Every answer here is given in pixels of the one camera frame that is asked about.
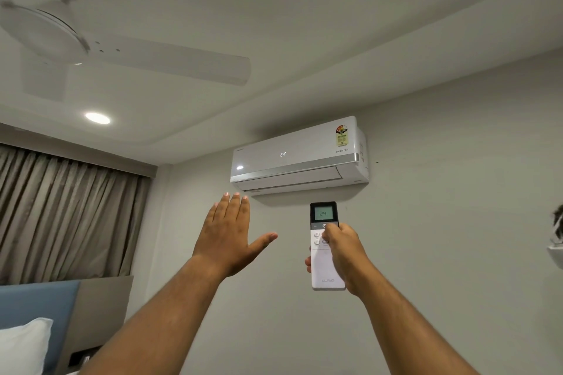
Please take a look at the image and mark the white ceiling fan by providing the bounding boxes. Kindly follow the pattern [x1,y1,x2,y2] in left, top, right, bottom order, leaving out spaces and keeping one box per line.
[0,0,252,103]

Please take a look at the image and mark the grey curtain pelmet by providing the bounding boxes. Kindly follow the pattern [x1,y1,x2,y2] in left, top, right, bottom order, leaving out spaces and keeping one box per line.
[0,122,158,179]

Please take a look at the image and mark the person's left hand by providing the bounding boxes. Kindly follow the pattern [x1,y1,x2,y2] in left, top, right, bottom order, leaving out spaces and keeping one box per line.
[192,192,279,279]

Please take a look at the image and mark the person's right forearm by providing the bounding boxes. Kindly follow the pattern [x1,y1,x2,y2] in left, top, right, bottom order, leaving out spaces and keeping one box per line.
[354,273,480,375]

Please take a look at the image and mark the black wall switch panel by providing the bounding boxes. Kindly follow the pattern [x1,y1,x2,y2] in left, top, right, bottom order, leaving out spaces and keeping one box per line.
[68,346,104,369]

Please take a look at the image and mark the white AC remote control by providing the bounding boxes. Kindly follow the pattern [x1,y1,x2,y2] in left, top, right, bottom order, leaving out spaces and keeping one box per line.
[309,201,347,292]

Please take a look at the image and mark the white wall air conditioner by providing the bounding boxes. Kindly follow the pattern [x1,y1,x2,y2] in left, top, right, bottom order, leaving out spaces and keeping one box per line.
[230,115,369,196]

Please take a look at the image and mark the grey pleated curtain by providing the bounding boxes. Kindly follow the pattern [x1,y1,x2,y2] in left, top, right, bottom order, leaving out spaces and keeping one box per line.
[0,142,152,287]

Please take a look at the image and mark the person's right hand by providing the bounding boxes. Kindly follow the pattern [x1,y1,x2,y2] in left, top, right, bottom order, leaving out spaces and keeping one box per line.
[304,221,375,299]

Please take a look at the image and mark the blue padded headboard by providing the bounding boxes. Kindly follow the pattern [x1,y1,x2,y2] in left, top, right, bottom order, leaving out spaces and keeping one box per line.
[0,280,82,375]

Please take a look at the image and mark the white pillow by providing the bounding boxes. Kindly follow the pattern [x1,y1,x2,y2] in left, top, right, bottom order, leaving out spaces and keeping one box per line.
[0,317,55,375]

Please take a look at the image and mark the person's left forearm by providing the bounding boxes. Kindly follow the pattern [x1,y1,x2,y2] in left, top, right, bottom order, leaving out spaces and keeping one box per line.
[81,255,229,375]

